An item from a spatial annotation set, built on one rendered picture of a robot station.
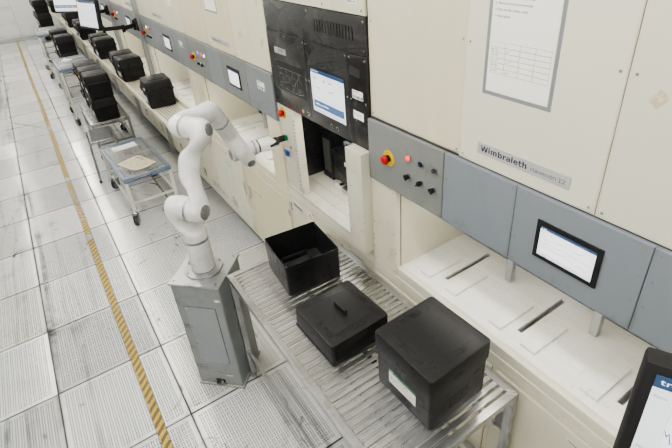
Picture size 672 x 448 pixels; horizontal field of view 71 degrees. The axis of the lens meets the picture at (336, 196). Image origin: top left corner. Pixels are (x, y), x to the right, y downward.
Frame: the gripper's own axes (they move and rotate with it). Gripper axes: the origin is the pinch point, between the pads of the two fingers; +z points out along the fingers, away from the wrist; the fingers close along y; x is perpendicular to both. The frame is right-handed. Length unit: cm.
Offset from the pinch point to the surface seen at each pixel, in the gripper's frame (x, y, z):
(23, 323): -120, -97, -170
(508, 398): -44, 169, -4
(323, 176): -33.2, 1.0, 24.7
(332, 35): 65, 59, 3
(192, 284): -44, 36, -76
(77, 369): -120, -29, -145
